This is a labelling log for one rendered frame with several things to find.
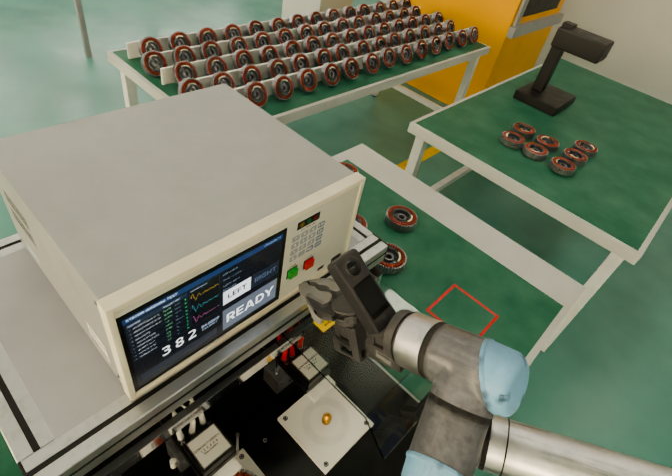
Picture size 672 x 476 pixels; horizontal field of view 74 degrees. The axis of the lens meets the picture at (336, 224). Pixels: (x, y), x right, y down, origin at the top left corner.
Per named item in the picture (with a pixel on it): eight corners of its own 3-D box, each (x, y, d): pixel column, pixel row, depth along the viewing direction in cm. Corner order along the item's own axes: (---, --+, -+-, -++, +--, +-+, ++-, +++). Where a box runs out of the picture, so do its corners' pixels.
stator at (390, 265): (368, 272, 137) (371, 263, 135) (370, 246, 145) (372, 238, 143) (404, 278, 137) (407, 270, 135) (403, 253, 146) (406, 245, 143)
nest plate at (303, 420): (372, 425, 100) (373, 423, 99) (325, 475, 91) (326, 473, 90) (325, 378, 107) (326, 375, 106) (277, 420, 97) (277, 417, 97)
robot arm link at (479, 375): (494, 426, 46) (520, 348, 48) (407, 381, 54) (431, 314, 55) (517, 428, 52) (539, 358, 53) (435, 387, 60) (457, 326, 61)
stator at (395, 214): (379, 224, 154) (381, 216, 152) (391, 207, 162) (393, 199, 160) (408, 238, 152) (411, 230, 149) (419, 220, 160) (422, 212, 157)
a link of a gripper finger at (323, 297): (292, 317, 74) (331, 337, 68) (285, 287, 72) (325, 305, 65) (306, 307, 76) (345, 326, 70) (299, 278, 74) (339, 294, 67)
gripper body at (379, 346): (330, 349, 68) (393, 382, 60) (320, 302, 65) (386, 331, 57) (362, 322, 73) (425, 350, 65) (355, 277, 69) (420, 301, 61)
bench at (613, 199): (647, 214, 328) (722, 124, 278) (546, 362, 215) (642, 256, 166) (514, 143, 376) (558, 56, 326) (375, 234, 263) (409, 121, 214)
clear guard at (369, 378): (461, 371, 87) (472, 354, 83) (384, 460, 72) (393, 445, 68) (340, 270, 101) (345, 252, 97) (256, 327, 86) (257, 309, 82)
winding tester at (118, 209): (344, 260, 88) (366, 177, 75) (131, 402, 62) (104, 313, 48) (226, 163, 105) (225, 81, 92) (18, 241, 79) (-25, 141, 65)
